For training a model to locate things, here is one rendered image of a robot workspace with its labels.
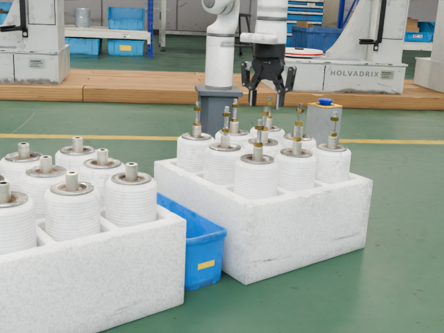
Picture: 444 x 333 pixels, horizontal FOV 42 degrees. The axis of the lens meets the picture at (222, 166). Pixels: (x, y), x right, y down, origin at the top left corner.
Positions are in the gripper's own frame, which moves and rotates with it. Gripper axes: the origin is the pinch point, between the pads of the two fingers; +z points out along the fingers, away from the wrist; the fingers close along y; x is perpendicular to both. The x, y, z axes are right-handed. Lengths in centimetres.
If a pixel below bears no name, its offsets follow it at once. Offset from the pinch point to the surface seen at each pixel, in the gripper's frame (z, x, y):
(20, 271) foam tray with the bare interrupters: 20, 69, 8
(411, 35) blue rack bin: 3, -526, 80
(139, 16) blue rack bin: -3, -388, 339
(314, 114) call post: 6.5, -26.5, -2.9
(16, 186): 15, 50, 30
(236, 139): 10.7, -1.0, 8.1
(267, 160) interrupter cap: 9.7, 15.4, -8.7
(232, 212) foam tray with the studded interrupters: 20.3, 23.3, -4.8
